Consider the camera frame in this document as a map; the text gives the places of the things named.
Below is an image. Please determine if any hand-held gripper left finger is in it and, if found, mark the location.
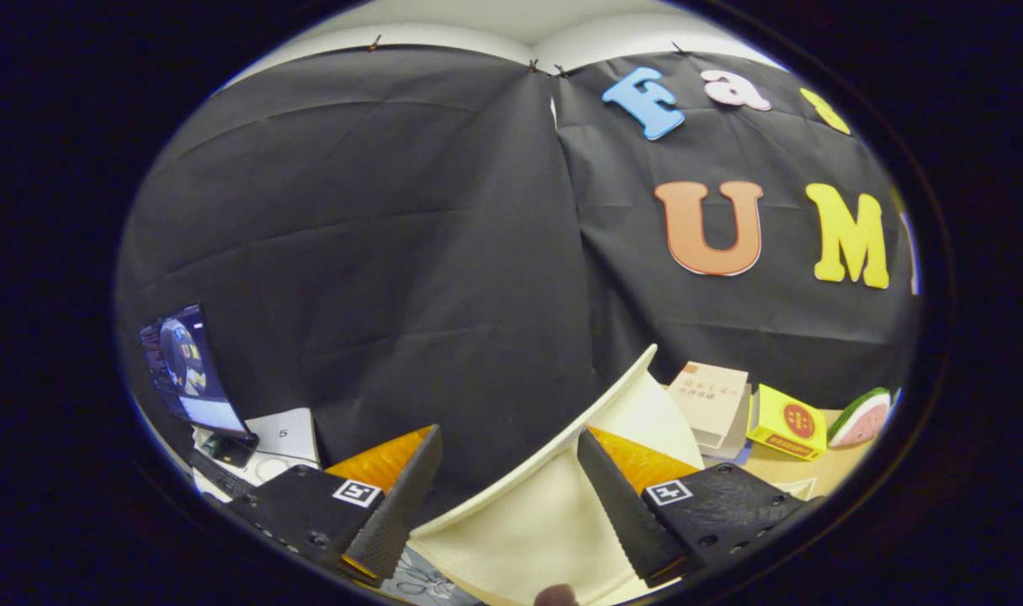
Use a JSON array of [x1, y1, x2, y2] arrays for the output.
[[225, 423, 445, 588]]

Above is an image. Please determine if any white paper sheet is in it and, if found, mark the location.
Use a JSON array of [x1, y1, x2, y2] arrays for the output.
[[246, 407, 321, 469]]

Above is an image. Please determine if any yellow book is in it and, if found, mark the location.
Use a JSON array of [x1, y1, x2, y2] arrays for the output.
[[745, 384, 829, 461]]

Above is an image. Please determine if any computer monitor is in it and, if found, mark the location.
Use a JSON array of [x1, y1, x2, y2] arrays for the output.
[[139, 303, 260, 447]]

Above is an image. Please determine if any watermelon plush toy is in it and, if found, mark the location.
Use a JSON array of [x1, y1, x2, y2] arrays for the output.
[[827, 387, 893, 449]]

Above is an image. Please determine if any beige fabric storage box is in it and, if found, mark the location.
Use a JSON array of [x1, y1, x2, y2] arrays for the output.
[[406, 343, 706, 606]]

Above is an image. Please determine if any black backdrop cloth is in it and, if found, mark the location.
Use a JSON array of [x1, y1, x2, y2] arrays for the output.
[[116, 42, 920, 523]]

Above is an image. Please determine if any black keyboard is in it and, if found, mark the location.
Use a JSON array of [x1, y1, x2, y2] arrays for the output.
[[190, 446, 256, 502]]

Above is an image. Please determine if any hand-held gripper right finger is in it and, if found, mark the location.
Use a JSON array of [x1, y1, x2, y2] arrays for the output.
[[575, 425, 824, 588]]

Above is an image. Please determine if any beige book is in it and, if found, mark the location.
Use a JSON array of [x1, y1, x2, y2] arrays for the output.
[[667, 361, 752, 460]]

